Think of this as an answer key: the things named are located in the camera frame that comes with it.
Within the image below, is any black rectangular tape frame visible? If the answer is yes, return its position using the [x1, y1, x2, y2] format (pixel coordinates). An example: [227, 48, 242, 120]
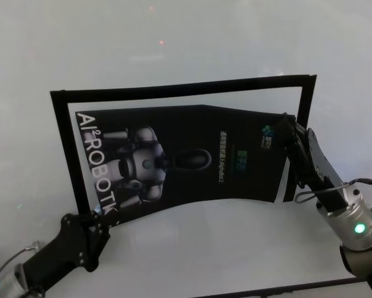
[49, 73, 317, 215]

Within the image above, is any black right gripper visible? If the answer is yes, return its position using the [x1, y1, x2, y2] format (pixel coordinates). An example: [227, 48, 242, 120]
[272, 114, 350, 214]

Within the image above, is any black robot poster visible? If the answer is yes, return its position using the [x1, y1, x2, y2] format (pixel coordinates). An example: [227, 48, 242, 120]
[75, 104, 297, 224]

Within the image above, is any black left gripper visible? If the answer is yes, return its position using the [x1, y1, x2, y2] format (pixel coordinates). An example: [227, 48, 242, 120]
[21, 204, 122, 289]

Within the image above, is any grey cable loop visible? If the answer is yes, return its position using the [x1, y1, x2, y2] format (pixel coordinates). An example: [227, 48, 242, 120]
[294, 181, 359, 203]
[0, 240, 42, 286]

